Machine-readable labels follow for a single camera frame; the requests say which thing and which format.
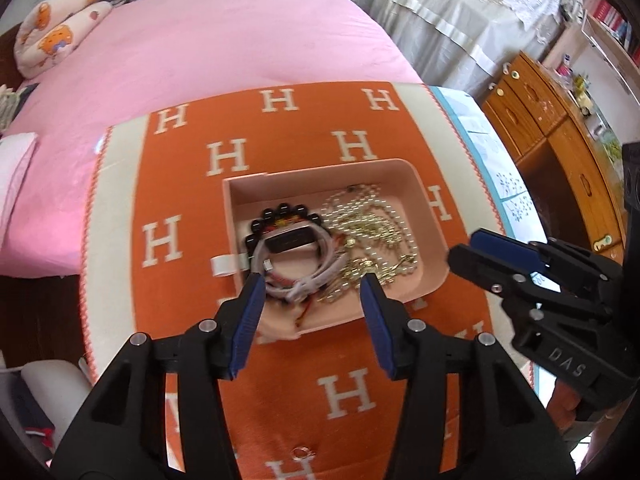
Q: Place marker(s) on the clear red string bangle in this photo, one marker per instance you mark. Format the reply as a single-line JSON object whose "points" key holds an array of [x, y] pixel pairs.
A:
{"points": [[288, 235]]}

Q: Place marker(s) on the white pillow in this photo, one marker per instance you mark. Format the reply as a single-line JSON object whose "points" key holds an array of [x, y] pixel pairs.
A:
{"points": [[15, 155]]}

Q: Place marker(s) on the gold ring pink stone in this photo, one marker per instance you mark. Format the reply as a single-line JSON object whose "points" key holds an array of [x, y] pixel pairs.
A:
{"points": [[302, 453]]}

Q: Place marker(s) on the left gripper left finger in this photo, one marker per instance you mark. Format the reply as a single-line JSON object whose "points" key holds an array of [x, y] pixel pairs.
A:
{"points": [[237, 321]]}

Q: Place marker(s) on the folded clothes stack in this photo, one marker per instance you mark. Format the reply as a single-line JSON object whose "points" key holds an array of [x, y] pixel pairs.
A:
{"points": [[9, 100]]}

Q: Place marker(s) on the orange H-pattern blanket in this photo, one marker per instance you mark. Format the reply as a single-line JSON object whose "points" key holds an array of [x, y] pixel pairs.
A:
{"points": [[155, 220]]}

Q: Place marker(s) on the pink jewelry tray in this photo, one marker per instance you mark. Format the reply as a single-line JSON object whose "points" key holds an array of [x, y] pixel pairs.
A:
{"points": [[377, 212]]}

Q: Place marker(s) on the wooden dresser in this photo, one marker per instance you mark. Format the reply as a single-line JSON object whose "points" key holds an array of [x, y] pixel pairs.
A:
{"points": [[574, 187]]}

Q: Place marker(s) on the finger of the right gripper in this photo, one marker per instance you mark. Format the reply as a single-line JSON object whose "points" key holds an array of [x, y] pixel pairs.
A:
{"points": [[488, 272], [512, 252]]}

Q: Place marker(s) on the pink bed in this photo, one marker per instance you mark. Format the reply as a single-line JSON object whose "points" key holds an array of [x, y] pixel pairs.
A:
{"points": [[152, 54]]}

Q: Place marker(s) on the bookshelf with books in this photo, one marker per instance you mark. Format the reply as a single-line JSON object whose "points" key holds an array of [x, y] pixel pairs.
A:
{"points": [[606, 30]]}

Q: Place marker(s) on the white chair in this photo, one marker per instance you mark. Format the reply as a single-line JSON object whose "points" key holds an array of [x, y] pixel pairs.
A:
{"points": [[59, 388]]}

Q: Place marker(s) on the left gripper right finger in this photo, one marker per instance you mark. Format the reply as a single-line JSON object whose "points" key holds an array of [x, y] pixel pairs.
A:
{"points": [[386, 321]]}

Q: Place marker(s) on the bear print rolled quilt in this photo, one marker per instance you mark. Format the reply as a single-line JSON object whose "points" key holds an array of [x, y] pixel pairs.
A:
{"points": [[53, 30]]}

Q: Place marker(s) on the blue white paper sheet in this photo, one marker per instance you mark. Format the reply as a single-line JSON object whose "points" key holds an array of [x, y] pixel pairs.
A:
{"points": [[515, 206]]}

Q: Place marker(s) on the white lace covered furniture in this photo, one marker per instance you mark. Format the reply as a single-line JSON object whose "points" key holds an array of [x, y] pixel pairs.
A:
{"points": [[465, 44]]}

